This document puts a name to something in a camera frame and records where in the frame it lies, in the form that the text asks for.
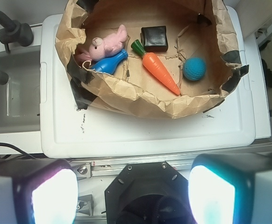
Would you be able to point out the blue ball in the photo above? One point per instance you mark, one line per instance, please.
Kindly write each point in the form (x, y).
(194, 69)

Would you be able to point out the orange toy carrot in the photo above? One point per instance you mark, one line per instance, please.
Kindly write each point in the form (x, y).
(155, 67)

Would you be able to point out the black faucet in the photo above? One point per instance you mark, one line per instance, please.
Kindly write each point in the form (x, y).
(13, 31)

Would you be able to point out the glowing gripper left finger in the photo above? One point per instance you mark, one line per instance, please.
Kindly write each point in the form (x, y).
(37, 191)

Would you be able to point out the black octagonal mount plate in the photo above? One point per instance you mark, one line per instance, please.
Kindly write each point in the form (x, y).
(148, 193)

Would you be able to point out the white plastic bin lid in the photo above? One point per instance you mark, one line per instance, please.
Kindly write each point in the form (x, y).
(67, 132)

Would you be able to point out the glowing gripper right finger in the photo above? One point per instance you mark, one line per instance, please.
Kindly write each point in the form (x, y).
(231, 188)

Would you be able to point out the crumpled brown paper bag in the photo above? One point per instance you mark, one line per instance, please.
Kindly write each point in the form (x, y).
(194, 28)

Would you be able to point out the blue toy bowling pin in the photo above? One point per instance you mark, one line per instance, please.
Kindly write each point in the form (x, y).
(109, 64)

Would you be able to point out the pink plush bunny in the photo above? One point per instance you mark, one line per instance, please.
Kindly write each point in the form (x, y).
(101, 48)

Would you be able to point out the aluminium rail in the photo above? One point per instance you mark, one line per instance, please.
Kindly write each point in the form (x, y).
(87, 168)

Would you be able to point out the grey toy sink basin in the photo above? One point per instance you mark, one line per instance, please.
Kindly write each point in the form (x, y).
(20, 97)

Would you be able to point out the black box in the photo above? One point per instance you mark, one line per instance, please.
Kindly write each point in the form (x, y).
(154, 39)

